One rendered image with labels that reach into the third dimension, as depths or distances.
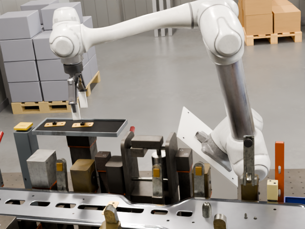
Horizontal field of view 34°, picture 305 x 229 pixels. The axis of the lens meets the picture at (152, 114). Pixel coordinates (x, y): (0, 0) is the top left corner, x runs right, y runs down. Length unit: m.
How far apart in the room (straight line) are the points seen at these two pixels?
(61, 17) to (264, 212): 0.99
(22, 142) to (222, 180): 0.89
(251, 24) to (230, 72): 5.69
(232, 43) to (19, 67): 4.06
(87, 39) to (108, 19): 6.96
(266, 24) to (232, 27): 5.82
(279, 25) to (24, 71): 3.81
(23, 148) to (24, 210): 0.40
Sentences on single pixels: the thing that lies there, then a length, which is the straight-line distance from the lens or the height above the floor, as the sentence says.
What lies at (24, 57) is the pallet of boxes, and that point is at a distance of 5.54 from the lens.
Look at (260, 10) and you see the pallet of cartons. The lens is 7.52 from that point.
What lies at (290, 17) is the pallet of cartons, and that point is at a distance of 7.63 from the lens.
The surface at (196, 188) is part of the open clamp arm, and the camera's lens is 1.82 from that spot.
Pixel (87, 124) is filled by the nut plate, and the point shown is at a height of 1.16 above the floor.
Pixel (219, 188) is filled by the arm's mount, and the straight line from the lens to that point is 2.32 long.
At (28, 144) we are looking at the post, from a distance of 2.18.
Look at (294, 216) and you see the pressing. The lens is 1.71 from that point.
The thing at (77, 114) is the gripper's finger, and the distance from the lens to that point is 1.99.
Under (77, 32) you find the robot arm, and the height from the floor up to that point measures 1.58.
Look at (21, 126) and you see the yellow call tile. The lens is 2.19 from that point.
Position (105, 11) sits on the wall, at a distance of 8.72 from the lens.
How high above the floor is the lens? 1.94
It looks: 22 degrees down
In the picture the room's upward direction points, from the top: 6 degrees counter-clockwise
